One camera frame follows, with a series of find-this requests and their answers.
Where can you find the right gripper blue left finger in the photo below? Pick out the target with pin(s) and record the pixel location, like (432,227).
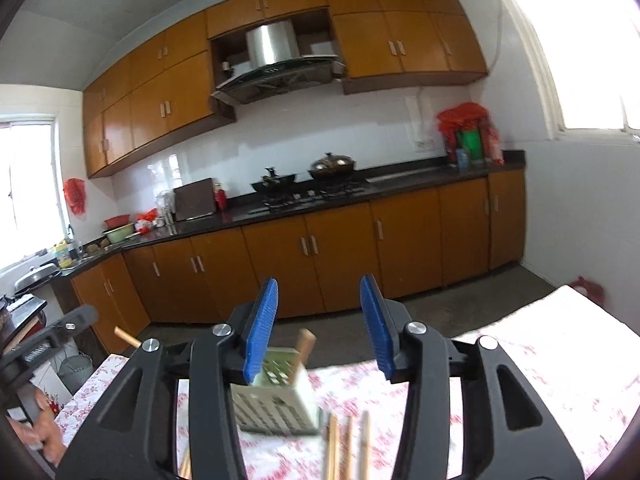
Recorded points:
(252,325)

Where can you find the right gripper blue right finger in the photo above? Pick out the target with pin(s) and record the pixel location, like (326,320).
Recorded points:
(386,321)

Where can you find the wooden chopstick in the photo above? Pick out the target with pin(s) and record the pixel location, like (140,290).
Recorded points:
(332,471)
(305,344)
(364,447)
(185,470)
(124,336)
(346,460)

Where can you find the grey perforated chopstick holder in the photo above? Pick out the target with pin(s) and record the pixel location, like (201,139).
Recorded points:
(272,404)

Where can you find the left hand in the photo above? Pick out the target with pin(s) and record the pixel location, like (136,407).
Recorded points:
(44,431)

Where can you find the grey waste bin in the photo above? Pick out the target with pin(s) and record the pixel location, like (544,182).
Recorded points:
(74,371)

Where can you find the lower wooden base cabinets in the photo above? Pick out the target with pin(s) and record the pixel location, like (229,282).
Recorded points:
(411,242)

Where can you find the steel pot lid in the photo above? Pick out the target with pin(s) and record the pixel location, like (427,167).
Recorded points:
(35,277)

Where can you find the red bottle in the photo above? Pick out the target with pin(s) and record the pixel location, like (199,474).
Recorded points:
(220,197)

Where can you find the yellow detergent bottle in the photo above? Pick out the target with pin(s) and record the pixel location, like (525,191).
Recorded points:
(62,255)

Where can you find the black wok left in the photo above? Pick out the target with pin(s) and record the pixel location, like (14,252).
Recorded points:
(272,185)

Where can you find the dark cutting board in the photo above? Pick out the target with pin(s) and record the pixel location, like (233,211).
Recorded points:
(195,200)

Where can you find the black countertop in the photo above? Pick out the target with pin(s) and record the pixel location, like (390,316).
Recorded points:
(367,184)

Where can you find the red white plastic bag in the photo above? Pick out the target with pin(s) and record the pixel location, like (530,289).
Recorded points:
(144,222)

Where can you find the black wok with lid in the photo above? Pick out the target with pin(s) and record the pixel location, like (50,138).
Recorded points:
(332,169)

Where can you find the green basin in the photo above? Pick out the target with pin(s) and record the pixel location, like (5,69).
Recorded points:
(118,235)

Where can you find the red basin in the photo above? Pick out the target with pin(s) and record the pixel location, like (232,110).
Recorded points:
(117,221)

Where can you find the red bag covered items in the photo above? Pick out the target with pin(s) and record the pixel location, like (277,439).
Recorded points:
(468,128)

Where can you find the floral pink tablecloth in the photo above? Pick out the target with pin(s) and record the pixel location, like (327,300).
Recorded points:
(508,431)

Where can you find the steel range hood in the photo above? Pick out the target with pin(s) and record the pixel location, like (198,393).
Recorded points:
(280,56)

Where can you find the red plastic bag on wall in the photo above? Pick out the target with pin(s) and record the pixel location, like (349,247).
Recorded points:
(74,190)

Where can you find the upper wooden wall cabinets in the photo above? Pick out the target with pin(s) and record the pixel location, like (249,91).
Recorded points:
(191,76)

